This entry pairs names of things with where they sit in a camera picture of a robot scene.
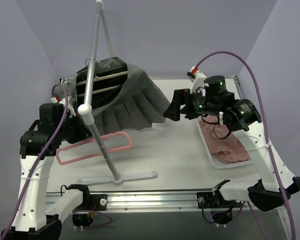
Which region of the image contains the pink plastic hanger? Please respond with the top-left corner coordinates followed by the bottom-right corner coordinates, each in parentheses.
top-left (56, 131), bottom-right (134, 166)

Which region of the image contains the pink pleated skirt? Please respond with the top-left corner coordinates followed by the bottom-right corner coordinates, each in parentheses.
top-left (198, 119), bottom-right (250, 164)

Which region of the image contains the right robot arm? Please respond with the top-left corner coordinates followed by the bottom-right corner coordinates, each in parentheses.
top-left (163, 75), bottom-right (300, 212)

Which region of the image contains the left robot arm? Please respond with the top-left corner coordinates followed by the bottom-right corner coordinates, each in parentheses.
top-left (0, 103), bottom-right (91, 240)

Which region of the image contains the grey pleated skirt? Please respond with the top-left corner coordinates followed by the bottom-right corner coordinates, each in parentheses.
top-left (57, 56), bottom-right (171, 136)

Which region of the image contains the wooden multi-bar hanger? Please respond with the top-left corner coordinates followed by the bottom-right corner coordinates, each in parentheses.
top-left (76, 71), bottom-right (128, 98)

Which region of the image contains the silver clothes rack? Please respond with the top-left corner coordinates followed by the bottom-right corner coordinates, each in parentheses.
top-left (76, 0), bottom-right (159, 186)

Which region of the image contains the white plastic basket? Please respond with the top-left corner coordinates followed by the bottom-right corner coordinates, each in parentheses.
top-left (196, 116), bottom-right (253, 170)

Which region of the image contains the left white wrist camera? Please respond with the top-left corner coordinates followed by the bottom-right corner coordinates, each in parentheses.
top-left (50, 96), bottom-right (76, 118)

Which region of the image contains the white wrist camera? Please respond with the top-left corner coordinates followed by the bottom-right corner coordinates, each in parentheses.
top-left (50, 96), bottom-right (76, 118)
top-left (187, 66), bottom-right (207, 94)

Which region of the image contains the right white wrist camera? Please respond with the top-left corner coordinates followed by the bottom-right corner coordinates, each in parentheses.
top-left (187, 66), bottom-right (207, 94)

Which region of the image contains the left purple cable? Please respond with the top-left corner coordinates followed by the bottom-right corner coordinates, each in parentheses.
top-left (0, 83), bottom-right (71, 240)

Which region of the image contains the purple cable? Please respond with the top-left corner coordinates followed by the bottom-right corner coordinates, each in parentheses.
top-left (0, 83), bottom-right (71, 240)
top-left (194, 51), bottom-right (297, 240)

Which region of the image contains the aluminium mounting rail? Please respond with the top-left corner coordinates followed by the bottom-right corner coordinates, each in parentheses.
top-left (46, 187), bottom-right (290, 215)

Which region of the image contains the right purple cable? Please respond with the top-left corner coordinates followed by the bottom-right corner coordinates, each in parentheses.
top-left (194, 51), bottom-right (297, 240)

